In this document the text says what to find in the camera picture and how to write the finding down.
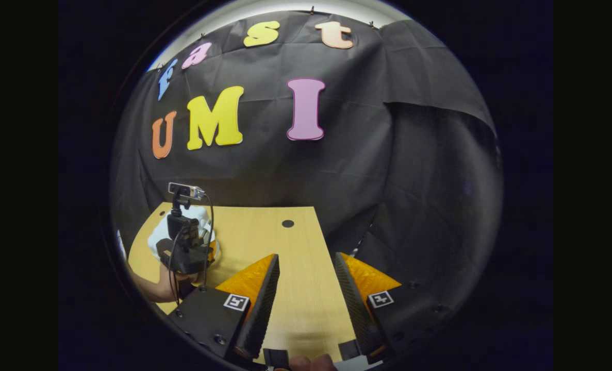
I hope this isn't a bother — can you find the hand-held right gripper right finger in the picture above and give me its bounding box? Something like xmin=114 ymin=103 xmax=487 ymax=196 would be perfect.
xmin=334 ymin=251 xmax=443 ymax=357

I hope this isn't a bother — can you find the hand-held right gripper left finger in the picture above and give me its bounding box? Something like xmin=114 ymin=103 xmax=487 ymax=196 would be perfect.
xmin=169 ymin=254 xmax=281 ymax=360

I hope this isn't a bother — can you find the light blue suitcase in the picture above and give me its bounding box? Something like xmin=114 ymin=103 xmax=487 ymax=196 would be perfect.
xmin=147 ymin=205 xmax=220 ymax=264

